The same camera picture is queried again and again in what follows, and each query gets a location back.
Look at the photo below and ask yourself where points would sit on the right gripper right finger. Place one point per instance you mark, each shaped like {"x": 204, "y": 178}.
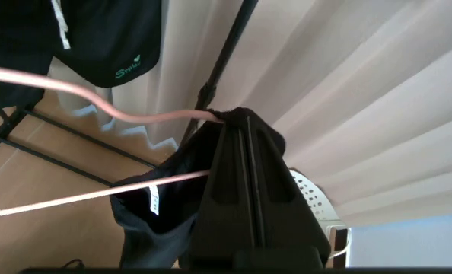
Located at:
{"x": 294, "y": 228}

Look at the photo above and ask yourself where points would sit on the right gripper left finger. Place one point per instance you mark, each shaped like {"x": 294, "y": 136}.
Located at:
{"x": 218, "y": 228}

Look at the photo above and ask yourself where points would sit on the black garment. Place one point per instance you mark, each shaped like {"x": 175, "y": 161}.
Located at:
{"x": 165, "y": 228}

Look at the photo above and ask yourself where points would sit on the pink clothes hanger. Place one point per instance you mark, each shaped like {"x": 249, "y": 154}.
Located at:
{"x": 150, "y": 117}

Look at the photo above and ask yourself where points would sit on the black shorts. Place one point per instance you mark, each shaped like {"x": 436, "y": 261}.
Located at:
{"x": 104, "y": 38}

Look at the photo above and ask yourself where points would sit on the white laundry basket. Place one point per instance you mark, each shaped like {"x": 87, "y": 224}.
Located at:
{"x": 317, "y": 201}

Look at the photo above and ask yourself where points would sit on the black clothes rack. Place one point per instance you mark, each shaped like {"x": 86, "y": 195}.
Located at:
{"x": 211, "y": 87}

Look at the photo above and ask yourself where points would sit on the beige curtain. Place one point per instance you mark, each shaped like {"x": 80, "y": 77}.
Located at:
{"x": 344, "y": 95}

